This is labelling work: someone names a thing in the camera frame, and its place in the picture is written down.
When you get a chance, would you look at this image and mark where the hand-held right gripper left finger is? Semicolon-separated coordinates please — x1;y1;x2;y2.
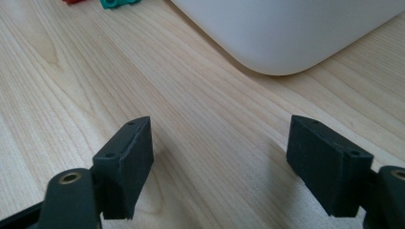
92;115;155;220

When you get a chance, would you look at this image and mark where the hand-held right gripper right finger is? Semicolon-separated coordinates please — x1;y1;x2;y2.
286;114;374;219

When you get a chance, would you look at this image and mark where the white plastic bin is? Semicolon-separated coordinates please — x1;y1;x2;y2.
170;0;405;76

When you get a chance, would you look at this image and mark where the cyan toy block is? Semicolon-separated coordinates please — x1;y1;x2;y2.
99;0;142;10

